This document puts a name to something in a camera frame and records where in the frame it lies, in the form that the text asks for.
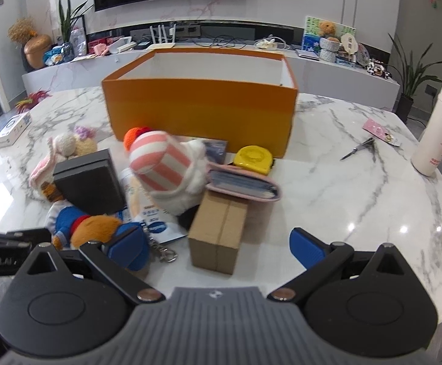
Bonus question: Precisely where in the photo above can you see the small scissors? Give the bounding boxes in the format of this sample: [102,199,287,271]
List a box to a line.
[340,137,374,161]

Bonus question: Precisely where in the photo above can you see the red feather toy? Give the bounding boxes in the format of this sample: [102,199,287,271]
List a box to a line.
[16,90,50,114]

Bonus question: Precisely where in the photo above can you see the pink card holder wallet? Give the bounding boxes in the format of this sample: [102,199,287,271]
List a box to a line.
[206,162,282,203]

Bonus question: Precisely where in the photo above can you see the yellow tape measure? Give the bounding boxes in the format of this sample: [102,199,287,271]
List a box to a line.
[232,145,274,176]

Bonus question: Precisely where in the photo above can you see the white plush striped hat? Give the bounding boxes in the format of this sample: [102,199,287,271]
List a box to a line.
[124,128,208,217]

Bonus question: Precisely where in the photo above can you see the white tv console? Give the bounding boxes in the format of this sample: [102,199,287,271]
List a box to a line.
[22,47,400,110]

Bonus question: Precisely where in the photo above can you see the illustrated book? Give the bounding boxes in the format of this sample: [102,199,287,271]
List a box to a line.
[202,138,228,164]

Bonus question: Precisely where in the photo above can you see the brown cardboard box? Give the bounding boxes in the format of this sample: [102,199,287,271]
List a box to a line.
[188,190,248,275]

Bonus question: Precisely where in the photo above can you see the pink card with keychain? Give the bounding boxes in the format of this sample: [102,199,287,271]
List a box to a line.
[363,119,400,147]

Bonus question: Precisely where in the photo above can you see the cow figurines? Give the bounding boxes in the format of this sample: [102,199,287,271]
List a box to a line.
[366,58,392,79]

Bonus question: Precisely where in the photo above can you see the green blue picture board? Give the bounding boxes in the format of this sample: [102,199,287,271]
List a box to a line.
[302,16,356,63]

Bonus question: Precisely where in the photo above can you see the black square box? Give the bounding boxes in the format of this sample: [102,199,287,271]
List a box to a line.
[53,149,126,215]

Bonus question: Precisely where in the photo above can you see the round paper fan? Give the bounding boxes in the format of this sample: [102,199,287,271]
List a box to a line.
[340,33,359,55]

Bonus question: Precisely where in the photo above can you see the metal keychain clasp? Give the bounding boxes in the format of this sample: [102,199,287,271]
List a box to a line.
[143,227,178,263]

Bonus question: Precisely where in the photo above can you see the white wifi router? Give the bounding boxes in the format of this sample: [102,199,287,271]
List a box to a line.
[147,24,176,50]

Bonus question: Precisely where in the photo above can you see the white blue small box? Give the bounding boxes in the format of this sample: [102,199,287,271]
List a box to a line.
[0,111,32,148]

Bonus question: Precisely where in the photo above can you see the white thermos bottle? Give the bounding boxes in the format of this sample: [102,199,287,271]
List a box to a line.
[411,87,442,176]

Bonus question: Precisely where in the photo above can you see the crocheted bunny doll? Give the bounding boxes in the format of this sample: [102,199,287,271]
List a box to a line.
[29,126,98,203]

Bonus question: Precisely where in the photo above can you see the green potted plant left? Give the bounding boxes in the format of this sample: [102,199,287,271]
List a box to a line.
[58,0,91,63]

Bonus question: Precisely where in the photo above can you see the green potted plant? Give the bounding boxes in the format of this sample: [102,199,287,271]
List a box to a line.
[388,35,442,123]
[58,0,91,63]

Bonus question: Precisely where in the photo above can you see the teddy bear in basket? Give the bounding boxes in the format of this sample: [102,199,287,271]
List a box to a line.
[318,21,340,63]

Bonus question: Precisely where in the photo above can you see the white Vaseline lotion tube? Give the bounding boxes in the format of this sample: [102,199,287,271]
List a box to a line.
[119,168,187,244]

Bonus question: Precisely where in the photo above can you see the green potted plant right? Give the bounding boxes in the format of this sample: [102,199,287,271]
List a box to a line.
[388,35,442,123]

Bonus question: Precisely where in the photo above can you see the golden vase with dried flowers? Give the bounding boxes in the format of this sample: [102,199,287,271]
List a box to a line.
[7,17,53,71]

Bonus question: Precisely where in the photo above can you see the blue orange plush doll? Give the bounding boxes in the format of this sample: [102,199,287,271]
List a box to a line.
[40,182,123,251]

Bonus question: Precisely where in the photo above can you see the white charger with cables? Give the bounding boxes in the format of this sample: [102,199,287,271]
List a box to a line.
[254,35,291,51]

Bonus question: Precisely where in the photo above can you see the orange cardboard storage box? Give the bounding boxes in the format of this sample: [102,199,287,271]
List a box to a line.
[101,50,298,158]

